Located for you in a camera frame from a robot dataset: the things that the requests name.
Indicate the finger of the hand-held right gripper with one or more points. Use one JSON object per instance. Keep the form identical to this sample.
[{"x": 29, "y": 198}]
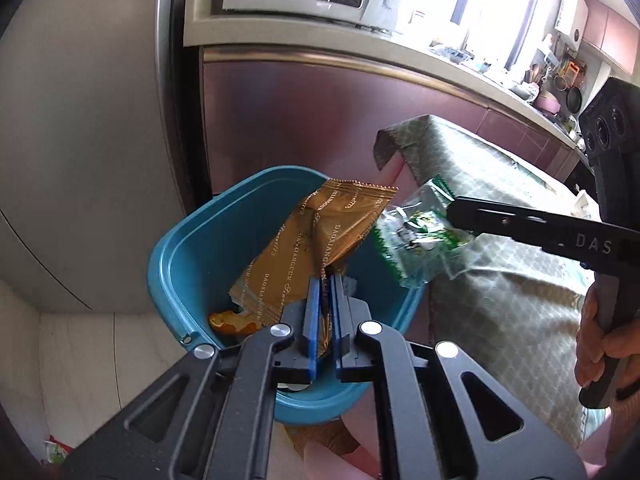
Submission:
[{"x": 500, "y": 220}]

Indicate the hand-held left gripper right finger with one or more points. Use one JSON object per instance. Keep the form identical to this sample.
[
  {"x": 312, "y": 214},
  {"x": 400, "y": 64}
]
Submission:
[{"x": 336, "y": 320}]

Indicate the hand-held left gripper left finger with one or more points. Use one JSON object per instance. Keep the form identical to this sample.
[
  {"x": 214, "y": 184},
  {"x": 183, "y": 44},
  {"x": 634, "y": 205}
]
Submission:
[{"x": 313, "y": 320}]

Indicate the orange peel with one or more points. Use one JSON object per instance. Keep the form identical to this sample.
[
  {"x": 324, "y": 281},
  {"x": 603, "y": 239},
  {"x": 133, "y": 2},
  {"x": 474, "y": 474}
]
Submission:
[{"x": 230, "y": 322}]

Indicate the green clear plastic wrapper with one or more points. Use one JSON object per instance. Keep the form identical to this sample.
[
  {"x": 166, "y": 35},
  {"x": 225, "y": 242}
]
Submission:
[{"x": 415, "y": 240}]

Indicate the golden snack wrapper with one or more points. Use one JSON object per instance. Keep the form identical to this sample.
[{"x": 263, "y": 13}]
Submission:
[{"x": 310, "y": 230}]

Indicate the teal plastic bin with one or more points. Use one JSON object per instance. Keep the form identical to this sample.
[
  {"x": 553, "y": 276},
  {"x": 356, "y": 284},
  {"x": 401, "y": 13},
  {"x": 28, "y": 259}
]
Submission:
[{"x": 200, "y": 260}]

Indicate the person's right hand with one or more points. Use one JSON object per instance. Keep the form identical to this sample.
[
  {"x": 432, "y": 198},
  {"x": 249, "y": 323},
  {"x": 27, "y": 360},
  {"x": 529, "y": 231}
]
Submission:
[{"x": 590, "y": 345}]

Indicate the hanging frying pan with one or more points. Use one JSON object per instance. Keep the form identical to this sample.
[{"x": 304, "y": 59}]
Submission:
[{"x": 574, "y": 101}]

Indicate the pink pot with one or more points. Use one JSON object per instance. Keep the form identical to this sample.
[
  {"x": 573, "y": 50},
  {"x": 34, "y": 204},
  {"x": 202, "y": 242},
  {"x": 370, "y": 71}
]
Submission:
[{"x": 547, "y": 101}]

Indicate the patterned green tablecloth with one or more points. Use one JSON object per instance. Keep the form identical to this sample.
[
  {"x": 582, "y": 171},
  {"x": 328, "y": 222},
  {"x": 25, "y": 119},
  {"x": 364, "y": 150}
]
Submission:
[{"x": 500, "y": 310}]

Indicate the white water heater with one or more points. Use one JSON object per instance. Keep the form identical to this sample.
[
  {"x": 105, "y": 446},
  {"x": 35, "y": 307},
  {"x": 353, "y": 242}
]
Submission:
[{"x": 570, "y": 10}]

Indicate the kitchen window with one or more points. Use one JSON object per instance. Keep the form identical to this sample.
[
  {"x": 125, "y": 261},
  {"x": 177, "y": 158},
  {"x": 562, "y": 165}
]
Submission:
[{"x": 500, "y": 0}]

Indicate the kitchen counter with brown cabinets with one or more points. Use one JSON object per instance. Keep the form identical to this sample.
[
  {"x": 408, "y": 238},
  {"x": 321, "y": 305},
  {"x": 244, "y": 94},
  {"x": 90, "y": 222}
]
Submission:
[{"x": 300, "y": 110}]

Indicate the grey refrigerator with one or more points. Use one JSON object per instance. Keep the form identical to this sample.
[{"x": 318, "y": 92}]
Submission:
[{"x": 100, "y": 135}]

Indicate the green red packet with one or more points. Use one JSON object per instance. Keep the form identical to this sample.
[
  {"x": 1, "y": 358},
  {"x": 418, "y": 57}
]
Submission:
[{"x": 56, "y": 452}]

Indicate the pink wall cabinet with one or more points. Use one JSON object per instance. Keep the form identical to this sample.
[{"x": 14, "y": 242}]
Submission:
[{"x": 615, "y": 30}]

